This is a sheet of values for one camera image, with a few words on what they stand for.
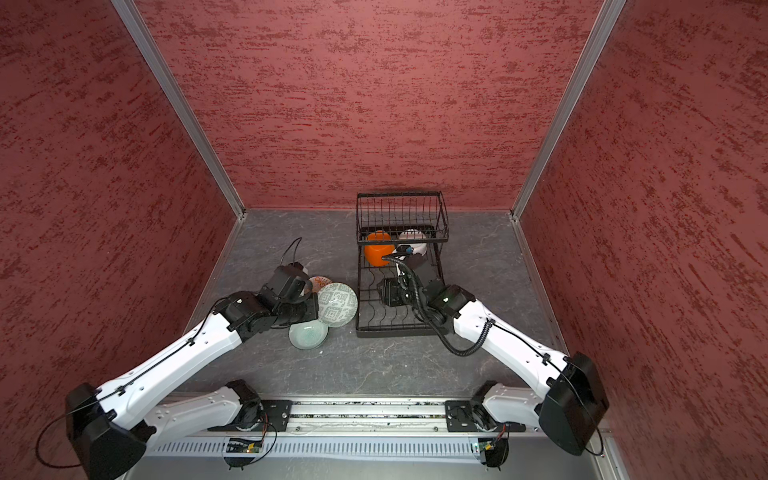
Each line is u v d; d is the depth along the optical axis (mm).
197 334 473
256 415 668
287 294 587
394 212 1100
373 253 981
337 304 813
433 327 533
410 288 575
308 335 858
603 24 725
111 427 376
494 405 615
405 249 703
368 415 758
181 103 880
